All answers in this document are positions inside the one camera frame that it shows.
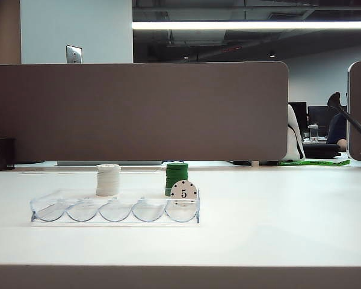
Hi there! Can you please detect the green poker chip stack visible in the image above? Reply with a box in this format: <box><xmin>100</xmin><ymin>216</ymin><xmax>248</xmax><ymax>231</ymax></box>
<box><xmin>165</xmin><ymin>162</ymin><xmax>190</xmax><ymax>198</ymax></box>

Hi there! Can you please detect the white poker chip stack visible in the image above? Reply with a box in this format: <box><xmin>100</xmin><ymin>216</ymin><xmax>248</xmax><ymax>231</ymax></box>
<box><xmin>96</xmin><ymin>164</ymin><xmax>121</xmax><ymax>197</ymax></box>

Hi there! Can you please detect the clear plastic chip tray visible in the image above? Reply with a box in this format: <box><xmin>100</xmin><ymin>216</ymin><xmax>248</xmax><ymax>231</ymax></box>
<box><xmin>29</xmin><ymin>188</ymin><xmax>201</xmax><ymax>224</ymax></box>

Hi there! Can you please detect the wide brown desk partition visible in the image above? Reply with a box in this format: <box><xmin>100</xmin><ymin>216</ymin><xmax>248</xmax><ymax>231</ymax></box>
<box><xmin>0</xmin><ymin>61</ymin><xmax>289</xmax><ymax>162</ymax></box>

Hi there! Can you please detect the grey partition base bar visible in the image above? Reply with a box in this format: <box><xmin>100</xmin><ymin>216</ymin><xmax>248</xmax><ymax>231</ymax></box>
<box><xmin>57</xmin><ymin>160</ymin><xmax>163</xmax><ymax>166</ymax></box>

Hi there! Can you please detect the white bag with black stripe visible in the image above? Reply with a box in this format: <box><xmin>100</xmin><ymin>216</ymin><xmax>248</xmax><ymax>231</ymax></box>
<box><xmin>285</xmin><ymin>105</ymin><xmax>306</xmax><ymax>162</ymax></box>

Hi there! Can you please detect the black computer monitor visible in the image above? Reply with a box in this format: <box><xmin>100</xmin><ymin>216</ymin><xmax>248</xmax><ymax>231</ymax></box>
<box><xmin>307</xmin><ymin>105</ymin><xmax>348</xmax><ymax>130</ymax></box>
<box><xmin>288</xmin><ymin>101</ymin><xmax>307</xmax><ymax>133</ymax></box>

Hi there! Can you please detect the long ceiling light strip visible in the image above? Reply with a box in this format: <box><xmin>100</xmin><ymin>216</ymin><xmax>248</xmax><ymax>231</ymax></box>
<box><xmin>132</xmin><ymin>20</ymin><xmax>361</xmax><ymax>30</ymax></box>

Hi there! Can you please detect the green tape strip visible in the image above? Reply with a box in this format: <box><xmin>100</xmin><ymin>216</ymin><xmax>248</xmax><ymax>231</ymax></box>
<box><xmin>278</xmin><ymin>159</ymin><xmax>351</xmax><ymax>167</ymax></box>

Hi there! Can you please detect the black flat bag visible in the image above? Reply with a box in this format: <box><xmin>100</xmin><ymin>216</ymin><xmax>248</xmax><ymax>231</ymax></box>
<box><xmin>302</xmin><ymin>143</ymin><xmax>342</xmax><ymax>158</ymax></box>

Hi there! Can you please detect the seated person in blue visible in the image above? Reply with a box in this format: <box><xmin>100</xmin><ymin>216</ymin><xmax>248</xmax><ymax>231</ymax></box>
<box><xmin>327</xmin><ymin>113</ymin><xmax>349</xmax><ymax>151</ymax></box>

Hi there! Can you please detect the black rod with bulbous head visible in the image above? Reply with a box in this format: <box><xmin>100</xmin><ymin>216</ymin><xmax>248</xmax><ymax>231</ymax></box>
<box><xmin>327</xmin><ymin>92</ymin><xmax>361</xmax><ymax>138</ymax></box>

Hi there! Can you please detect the white desk cable lid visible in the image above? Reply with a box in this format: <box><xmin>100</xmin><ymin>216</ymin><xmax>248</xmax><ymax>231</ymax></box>
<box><xmin>19</xmin><ymin>169</ymin><xmax>167</xmax><ymax>175</ymax></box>

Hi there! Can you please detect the metal wall switch plate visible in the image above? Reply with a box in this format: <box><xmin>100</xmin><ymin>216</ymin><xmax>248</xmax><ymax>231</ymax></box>
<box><xmin>66</xmin><ymin>45</ymin><xmax>83</xmax><ymax>64</ymax></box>

